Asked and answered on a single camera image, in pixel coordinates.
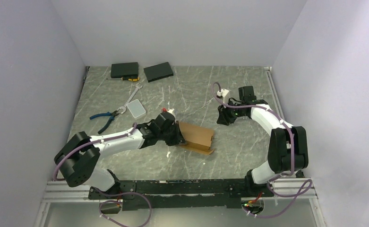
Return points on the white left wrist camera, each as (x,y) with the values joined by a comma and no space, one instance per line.
(171,111)

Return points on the black foam block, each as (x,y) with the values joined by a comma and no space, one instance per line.
(129,69)
(157,72)

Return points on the silver combination wrench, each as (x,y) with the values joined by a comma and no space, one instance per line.
(122,109)

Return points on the black foam block left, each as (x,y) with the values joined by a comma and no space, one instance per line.
(129,69)

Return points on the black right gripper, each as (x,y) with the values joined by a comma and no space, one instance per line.
(224,118)

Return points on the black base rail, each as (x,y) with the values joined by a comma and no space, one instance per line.
(158,194)

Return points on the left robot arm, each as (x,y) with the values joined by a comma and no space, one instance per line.
(76,162)

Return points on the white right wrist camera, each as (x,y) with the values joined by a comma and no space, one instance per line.
(223,94)

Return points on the aluminium frame rail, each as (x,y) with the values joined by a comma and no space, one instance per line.
(60,192)

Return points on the black foam block right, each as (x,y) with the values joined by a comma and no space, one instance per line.
(157,72)

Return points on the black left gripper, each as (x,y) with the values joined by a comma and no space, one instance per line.
(178,139)

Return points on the brown cardboard box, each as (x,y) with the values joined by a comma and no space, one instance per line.
(198,139)

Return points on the grey white rectangular device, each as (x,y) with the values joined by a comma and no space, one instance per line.
(136,109)

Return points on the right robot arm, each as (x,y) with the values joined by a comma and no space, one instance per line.
(287,150)

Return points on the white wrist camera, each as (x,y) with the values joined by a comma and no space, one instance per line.
(223,94)
(171,111)

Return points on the yellow black screwdriver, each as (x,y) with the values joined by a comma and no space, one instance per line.
(133,79)

